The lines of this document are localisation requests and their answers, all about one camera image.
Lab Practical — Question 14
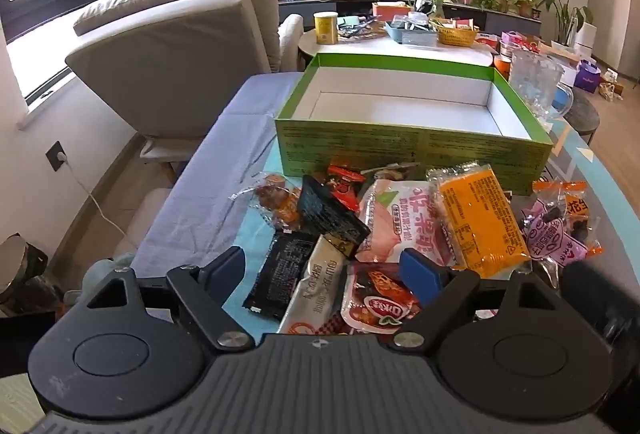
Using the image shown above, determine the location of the round dark side table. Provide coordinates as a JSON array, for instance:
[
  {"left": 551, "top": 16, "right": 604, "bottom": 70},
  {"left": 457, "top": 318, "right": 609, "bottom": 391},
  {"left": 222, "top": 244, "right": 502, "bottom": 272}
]
[{"left": 565, "top": 89, "right": 600, "bottom": 145}]

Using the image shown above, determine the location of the yellow can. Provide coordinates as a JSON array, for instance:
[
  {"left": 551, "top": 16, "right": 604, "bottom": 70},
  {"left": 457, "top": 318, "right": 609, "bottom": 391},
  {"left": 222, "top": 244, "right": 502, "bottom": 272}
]
[{"left": 313, "top": 12, "right": 341, "bottom": 46}]

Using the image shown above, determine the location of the pink white snack packet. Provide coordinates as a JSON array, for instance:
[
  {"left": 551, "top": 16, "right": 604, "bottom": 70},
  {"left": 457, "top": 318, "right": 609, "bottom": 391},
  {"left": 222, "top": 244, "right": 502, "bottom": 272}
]
[{"left": 355, "top": 178, "right": 458, "bottom": 267}]

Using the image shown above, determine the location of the purple snack packet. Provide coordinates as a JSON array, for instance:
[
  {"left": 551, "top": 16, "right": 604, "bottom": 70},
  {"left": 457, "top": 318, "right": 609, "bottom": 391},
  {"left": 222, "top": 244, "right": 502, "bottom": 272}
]
[{"left": 520, "top": 199, "right": 593, "bottom": 265}]

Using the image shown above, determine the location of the teal patterned table mat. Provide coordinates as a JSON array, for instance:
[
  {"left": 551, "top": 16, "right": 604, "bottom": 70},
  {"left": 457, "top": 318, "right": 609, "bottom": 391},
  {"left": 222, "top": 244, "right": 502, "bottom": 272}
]
[{"left": 220, "top": 104, "right": 640, "bottom": 350}]

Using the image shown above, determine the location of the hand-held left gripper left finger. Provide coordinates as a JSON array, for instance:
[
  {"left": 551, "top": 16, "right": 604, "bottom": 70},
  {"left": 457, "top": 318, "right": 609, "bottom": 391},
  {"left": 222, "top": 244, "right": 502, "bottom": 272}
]
[{"left": 82, "top": 246, "right": 254, "bottom": 351}]

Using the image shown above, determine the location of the tall broad-leaf plant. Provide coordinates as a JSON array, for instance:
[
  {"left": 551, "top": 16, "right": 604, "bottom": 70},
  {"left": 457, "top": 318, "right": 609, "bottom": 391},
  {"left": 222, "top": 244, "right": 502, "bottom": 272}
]
[{"left": 537, "top": 0, "right": 593, "bottom": 47}]

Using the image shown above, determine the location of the dark television cabinet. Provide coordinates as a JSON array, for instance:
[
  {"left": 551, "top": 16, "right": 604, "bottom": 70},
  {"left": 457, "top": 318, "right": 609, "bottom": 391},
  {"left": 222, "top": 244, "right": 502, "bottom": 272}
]
[{"left": 277, "top": 0, "right": 543, "bottom": 32}]

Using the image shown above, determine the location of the wicker basket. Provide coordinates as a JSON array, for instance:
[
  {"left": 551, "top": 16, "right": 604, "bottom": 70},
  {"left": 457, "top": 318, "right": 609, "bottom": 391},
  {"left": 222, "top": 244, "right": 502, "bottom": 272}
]
[{"left": 436, "top": 26, "right": 481, "bottom": 47}]

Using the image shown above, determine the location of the black snack packet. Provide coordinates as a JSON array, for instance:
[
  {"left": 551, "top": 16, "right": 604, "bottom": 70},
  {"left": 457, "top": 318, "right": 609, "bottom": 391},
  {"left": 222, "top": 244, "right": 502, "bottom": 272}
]
[
  {"left": 296, "top": 174, "right": 372, "bottom": 260},
  {"left": 242, "top": 230, "right": 321, "bottom": 321}
]

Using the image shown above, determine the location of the red checkered snack packet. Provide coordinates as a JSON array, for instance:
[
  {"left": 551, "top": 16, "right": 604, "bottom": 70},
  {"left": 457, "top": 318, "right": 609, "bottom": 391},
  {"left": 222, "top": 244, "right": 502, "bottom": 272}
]
[{"left": 341, "top": 261, "right": 426, "bottom": 334}]

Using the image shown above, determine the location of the white power cable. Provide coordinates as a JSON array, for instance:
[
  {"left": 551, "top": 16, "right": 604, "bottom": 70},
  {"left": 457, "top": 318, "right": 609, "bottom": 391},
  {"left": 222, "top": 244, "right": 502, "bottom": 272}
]
[{"left": 62, "top": 156, "right": 131, "bottom": 235}]

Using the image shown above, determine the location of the orange-edged clear snack packet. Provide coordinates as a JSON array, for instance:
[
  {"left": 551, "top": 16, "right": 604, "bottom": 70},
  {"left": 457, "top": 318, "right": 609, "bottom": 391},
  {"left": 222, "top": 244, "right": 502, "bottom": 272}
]
[{"left": 531, "top": 179, "right": 603, "bottom": 257}]

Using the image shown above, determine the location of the round white table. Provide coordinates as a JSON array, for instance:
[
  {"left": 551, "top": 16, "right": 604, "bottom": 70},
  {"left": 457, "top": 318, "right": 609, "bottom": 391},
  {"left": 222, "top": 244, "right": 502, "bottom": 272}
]
[{"left": 298, "top": 31, "right": 496, "bottom": 75}]

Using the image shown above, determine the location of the orange tissue box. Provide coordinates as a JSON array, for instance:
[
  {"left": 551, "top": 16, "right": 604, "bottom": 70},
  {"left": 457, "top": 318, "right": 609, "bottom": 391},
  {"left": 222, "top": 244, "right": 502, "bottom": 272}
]
[{"left": 371, "top": 2, "right": 413, "bottom": 22}]

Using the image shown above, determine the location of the dark wall socket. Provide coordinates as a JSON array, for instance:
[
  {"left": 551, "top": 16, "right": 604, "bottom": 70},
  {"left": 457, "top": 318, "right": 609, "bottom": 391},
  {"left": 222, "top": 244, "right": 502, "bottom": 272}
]
[{"left": 46, "top": 141, "right": 68, "bottom": 172}]

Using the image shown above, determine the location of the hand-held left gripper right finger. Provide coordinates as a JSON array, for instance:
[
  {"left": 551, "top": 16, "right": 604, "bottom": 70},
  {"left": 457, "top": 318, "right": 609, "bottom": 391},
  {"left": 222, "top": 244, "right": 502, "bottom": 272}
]
[{"left": 391, "top": 248, "right": 563, "bottom": 351}]

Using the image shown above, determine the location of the green cardboard box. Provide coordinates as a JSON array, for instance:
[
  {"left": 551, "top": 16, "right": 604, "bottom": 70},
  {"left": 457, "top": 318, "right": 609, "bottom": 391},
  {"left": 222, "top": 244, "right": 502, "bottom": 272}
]
[{"left": 274, "top": 53, "right": 555, "bottom": 196}]

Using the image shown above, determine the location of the beige sofa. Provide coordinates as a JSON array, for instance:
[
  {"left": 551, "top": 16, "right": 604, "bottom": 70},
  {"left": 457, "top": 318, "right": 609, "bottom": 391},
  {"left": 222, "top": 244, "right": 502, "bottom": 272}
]
[{"left": 65, "top": 0, "right": 306, "bottom": 165}]

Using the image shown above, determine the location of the cream long snack packet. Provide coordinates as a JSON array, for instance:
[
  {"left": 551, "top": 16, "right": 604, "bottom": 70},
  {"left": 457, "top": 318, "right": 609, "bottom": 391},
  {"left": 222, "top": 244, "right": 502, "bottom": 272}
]
[{"left": 276, "top": 234, "right": 358, "bottom": 336}]

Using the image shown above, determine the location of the blue plastic tray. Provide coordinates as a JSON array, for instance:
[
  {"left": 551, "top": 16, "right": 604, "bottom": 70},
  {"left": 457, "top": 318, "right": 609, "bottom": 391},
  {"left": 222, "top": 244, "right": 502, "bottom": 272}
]
[{"left": 385, "top": 20, "right": 438, "bottom": 47}]

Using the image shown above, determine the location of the dark shiny round object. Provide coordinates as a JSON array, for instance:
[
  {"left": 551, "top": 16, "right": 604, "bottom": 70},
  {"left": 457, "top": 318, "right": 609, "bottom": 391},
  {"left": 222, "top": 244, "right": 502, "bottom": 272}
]
[{"left": 0, "top": 234, "right": 66, "bottom": 315}]

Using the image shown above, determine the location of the orange snack packet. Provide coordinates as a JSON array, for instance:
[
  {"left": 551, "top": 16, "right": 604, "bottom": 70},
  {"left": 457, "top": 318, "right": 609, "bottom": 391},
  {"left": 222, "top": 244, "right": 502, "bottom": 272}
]
[{"left": 426, "top": 163, "right": 531, "bottom": 279}]

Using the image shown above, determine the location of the purple gift bag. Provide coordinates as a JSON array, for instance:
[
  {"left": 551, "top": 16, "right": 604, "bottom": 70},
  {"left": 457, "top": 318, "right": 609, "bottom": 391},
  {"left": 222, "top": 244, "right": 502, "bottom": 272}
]
[{"left": 574, "top": 59, "right": 601, "bottom": 94}]

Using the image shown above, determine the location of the lilac cloth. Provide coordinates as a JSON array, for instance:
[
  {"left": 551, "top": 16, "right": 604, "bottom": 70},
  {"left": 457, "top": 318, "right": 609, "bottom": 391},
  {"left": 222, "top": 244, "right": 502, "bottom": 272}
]
[{"left": 132, "top": 73, "right": 306, "bottom": 275}]

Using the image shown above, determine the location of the red black small packet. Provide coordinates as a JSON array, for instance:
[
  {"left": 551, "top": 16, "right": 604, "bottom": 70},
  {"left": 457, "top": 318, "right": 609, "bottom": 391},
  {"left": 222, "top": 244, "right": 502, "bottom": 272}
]
[{"left": 325, "top": 164, "right": 368, "bottom": 212}]

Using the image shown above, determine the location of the clear packet brown snack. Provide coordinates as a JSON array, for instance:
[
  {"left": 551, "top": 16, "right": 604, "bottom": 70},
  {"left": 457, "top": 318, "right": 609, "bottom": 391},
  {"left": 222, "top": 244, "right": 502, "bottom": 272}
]
[{"left": 230, "top": 171, "right": 306, "bottom": 232}]

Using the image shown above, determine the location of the white tall planter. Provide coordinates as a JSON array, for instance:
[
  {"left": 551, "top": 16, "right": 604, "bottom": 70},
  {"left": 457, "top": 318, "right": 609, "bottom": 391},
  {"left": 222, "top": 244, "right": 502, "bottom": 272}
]
[{"left": 575, "top": 24, "right": 598, "bottom": 57}]

